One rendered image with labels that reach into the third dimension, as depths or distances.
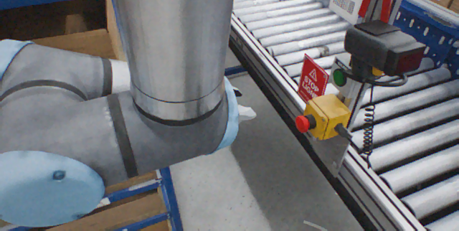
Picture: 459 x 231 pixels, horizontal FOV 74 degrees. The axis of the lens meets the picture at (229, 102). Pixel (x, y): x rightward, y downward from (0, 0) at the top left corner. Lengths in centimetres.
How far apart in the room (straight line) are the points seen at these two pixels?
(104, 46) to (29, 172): 42
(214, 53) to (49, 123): 16
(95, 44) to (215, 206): 105
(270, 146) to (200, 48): 154
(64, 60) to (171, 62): 21
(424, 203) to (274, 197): 90
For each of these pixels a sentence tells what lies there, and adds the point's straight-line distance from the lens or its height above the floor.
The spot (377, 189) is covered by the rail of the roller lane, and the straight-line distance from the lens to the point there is 76.
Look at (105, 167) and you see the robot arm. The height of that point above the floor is 110.
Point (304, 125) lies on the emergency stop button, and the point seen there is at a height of 85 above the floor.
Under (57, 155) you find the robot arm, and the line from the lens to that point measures 29.
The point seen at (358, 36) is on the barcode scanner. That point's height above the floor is 107.
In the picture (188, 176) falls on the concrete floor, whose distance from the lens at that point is 162.
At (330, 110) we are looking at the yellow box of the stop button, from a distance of 69.
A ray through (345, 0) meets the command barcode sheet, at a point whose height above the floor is 108.
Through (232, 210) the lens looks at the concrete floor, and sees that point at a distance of 151.
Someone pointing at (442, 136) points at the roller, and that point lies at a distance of 95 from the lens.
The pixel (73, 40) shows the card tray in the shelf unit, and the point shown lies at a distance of 66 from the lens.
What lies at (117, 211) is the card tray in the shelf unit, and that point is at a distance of 110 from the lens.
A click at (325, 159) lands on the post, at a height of 69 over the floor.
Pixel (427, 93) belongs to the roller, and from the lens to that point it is 106.
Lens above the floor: 133
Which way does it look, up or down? 42 degrees down
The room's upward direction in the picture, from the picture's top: straight up
